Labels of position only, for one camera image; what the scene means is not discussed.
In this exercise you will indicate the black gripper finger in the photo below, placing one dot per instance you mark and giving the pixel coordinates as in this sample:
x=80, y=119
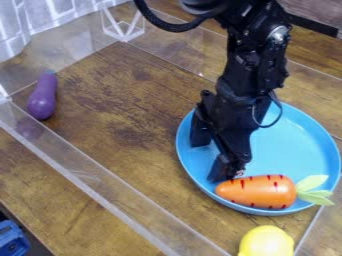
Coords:
x=226, y=168
x=199, y=130

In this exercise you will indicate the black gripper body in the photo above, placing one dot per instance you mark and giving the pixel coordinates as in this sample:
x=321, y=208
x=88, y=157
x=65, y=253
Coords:
x=234, y=118

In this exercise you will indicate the orange toy carrot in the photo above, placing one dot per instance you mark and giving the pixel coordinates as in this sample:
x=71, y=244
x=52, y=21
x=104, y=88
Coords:
x=274, y=191

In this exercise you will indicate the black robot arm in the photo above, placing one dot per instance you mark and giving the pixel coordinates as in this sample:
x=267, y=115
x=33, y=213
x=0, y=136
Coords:
x=258, y=29

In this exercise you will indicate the yellow toy object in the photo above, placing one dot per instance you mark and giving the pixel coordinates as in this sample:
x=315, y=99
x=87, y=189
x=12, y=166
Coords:
x=266, y=240

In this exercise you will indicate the purple toy eggplant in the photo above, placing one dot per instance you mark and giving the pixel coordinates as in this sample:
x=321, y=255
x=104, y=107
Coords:
x=41, y=100

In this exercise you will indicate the blue object at corner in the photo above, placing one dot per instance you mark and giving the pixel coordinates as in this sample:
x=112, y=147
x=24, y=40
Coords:
x=13, y=242

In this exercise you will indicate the clear acrylic enclosure wall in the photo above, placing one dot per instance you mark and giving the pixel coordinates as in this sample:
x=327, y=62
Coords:
x=91, y=178

